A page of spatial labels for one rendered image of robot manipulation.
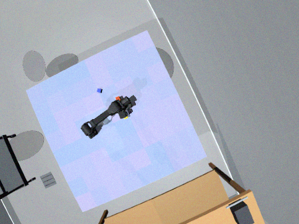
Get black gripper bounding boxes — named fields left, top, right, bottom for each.
left=124, top=103, right=132, bottom=110

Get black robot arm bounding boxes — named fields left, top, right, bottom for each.
left=81, top=96, right=131, bottom=139

